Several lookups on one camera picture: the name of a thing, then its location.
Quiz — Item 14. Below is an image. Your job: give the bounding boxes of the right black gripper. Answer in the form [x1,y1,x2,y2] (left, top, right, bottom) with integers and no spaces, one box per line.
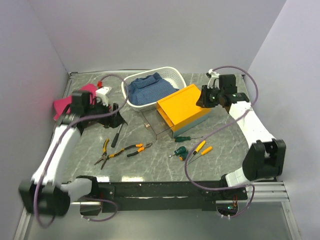
[195,85,225,109]

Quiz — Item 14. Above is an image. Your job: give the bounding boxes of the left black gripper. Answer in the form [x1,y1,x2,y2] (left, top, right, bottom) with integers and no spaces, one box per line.
[84,96,125,129]

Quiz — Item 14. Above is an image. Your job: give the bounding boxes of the yellow screwdriver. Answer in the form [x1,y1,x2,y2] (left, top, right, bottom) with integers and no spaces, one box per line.
[191,140,206,157]

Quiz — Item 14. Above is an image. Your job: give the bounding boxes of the dark green screwdriver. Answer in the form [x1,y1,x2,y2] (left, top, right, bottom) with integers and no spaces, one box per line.
[174,136,202,143]

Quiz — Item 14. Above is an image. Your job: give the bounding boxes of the green orange stubby screwdriver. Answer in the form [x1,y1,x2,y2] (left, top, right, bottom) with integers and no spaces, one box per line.
[179,148,189,161]

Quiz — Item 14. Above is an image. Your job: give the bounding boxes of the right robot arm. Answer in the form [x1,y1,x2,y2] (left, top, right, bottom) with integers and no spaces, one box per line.
[196,70,287,200]

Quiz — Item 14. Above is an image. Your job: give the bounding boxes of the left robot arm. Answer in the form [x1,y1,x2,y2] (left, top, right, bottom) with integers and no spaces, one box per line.
[18,87,124,217]

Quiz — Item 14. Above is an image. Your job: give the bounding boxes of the yellow drawer cabinet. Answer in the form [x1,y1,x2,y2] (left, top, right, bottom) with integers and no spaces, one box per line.
[156,84,211,138]

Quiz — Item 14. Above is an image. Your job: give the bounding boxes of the yellow needle nose pliers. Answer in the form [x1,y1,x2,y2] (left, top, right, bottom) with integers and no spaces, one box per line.
[94,138,109,170]

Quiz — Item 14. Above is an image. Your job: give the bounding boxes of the orange black combination pliers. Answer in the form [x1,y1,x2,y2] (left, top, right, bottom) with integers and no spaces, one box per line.
[107,142,153,160]

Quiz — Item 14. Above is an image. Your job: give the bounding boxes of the white plastic basket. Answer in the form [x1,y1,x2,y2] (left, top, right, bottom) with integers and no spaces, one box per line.
[121,66,187,112]

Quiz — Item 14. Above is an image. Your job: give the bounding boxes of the blue checkered shirt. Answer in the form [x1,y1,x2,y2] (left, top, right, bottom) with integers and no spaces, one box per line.
[127,72,179,106]

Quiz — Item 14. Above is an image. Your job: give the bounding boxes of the pink folded towel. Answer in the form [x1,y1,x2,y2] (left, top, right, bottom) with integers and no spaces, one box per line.
[53,83,97,121]

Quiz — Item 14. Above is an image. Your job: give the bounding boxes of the black base beam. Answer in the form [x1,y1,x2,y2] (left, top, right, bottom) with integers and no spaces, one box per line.
[92,181,248,211]

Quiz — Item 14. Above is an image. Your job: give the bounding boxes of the black handled hammer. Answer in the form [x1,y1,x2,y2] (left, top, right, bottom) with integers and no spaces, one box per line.
[111,123,124,148]

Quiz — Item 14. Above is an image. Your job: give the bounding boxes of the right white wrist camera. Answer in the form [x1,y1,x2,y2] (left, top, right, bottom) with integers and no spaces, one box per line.
[206,69,220,88]

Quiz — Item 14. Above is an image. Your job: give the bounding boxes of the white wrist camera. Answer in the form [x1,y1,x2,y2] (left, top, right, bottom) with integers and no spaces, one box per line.
[95,86,112,106]
[206,69,220,88]

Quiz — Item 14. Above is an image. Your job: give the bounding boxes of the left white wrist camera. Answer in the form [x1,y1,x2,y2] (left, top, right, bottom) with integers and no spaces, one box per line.
[95,86,112,106]

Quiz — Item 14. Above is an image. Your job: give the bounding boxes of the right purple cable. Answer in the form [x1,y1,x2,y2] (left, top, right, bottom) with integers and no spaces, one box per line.
[183,65,259,219]

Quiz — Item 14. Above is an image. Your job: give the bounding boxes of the purple cable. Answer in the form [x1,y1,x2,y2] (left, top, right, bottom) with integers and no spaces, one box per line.
[32,73,130,228]
[183,65,259,219]

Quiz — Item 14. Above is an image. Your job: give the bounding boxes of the aluminium frame rail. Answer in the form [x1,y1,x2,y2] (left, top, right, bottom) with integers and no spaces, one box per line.
[70,181,289,212]

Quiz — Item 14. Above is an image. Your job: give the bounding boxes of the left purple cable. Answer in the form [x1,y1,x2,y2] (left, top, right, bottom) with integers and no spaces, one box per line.
[32,73,130,228]

